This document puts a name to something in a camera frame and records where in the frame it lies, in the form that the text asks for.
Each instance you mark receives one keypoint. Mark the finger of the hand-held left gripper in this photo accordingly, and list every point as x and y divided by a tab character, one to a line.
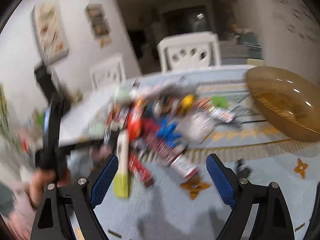
87	143

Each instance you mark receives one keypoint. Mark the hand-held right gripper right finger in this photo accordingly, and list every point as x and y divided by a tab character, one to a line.
221	180

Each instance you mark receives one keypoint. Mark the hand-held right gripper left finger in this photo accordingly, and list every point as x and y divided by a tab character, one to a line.
105	180

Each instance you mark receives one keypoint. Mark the small black toy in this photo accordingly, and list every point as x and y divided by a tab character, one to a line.
242	168

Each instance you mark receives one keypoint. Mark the pastel dango plush toy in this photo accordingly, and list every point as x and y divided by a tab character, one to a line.
122	162

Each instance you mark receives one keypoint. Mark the red orange plush doll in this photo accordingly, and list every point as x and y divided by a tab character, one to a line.
133	125

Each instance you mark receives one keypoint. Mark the dark red card box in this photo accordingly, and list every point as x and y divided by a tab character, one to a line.
167	148

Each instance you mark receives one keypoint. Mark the blue dinosaur toy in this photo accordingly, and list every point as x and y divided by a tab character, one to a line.
167	131

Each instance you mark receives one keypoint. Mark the amber ribbed glass bowl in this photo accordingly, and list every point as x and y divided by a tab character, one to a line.
282	102

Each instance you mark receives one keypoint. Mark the person's left forearm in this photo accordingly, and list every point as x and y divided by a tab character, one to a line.
21	215

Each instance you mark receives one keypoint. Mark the person's left hand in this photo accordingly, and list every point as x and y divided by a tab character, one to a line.
37	185

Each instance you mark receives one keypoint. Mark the green leafy vine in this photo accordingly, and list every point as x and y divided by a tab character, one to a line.
2	110

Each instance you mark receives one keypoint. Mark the clear bag of white picks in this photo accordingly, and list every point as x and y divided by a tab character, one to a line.
200	127

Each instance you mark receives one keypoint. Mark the patterned blue tablecloth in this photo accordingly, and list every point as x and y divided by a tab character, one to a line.
175	217

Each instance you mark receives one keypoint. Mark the white dining chair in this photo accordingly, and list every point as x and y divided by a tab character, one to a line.
107	72
190	52

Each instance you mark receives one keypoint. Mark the green rubber animal toy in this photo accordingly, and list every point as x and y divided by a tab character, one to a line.
220	102

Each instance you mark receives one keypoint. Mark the yellow duck toy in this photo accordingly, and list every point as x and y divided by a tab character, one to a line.
187	101

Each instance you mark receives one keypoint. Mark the yellow hanging tassels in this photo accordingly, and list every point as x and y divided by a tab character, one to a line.
105	41

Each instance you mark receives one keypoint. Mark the small framed picture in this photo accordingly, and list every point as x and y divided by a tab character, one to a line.
95	11
101	27

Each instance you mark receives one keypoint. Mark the blue sofa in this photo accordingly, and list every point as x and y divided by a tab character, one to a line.
240	45

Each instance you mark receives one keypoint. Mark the dark glass cabinet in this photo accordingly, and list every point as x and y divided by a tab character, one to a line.
185	17

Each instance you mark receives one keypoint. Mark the butterfly wall painting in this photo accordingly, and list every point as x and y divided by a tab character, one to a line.
50	32

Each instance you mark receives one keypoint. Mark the dark wall sticker set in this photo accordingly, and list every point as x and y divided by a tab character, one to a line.
292	17

